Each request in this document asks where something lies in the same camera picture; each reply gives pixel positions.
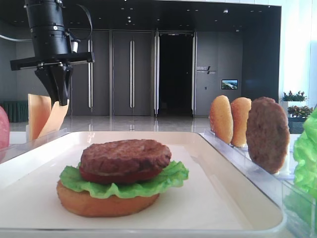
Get brown meat patty in rack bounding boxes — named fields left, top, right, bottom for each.
left=246, top=97, right=290, bottom=174

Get red tomato slice in rack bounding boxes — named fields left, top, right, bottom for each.
left=0, top=107, right=10, bottom=149

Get far bread slice in rack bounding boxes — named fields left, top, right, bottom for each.
left=210, top=95, right=233, bottom=144

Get bread slice in rack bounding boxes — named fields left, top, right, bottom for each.
left=231, top=97, right=252, bottom=147
left=210, top=95, right=233, bottom=144

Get small wall screen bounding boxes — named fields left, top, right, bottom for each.
left=221, top=79, right=238, bottom=90

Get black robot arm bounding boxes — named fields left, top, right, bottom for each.
left=10, top=0, right=95, bottom=106

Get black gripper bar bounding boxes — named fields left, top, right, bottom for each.
left=10, top=52, right=95, bottom=106

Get clear right food rack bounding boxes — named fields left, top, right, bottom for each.
left=200, top=130, right=317, bottom=238

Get clear food rack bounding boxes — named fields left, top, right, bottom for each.
left=200, top=130, right=317, bottom=238
left=0, top=129, right=69, bottom=164

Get white rectangular tray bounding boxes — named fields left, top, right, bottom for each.
left=0, top=131, right=286, bottom=238

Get orange cheese slice rear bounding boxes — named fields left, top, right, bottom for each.
left=28, top=94, right=52, bottom=141

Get green draped table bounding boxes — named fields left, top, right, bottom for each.
left=0, top=101, right=28, bottom=122

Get red tomato slice on burger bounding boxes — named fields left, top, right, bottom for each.
left=79, top=167, right=163, bottom=184

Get green lettuce in rack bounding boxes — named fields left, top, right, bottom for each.
left=284, top=111, right=317, bottom=224

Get clear left food rack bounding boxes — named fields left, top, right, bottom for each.
left=0, top=129, right=69, bottom=164

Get green lettuce leaf on burger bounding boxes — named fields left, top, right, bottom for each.
left=59, top=161, right=189, bottom=199

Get brown meat patty on burger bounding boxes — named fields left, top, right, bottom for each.
left=80, top=139, right=171, bottom=175

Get bottom bun slice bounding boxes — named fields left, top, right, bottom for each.
left=56, top=181, right=159, bottom=218

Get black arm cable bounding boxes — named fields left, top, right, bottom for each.
left=64, top=0, right=93, bottom=41

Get near bread slice in rack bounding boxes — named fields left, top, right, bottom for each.
left=231, top=97, right=252, bottom=147

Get orange cheese slice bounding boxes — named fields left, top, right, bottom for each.
left=38, top=99, right=69, bottom=138
left=28, top=94, right=52, bottom=141

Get potted plants in white planters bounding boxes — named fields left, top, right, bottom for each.
left=281, top=90, right=313, bottom=133

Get orange cheese slice front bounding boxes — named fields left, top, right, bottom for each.
left=38, top=99, right=69, bottom=138

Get grey double door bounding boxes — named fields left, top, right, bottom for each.
left=69, top=30, right=154, bottom=116

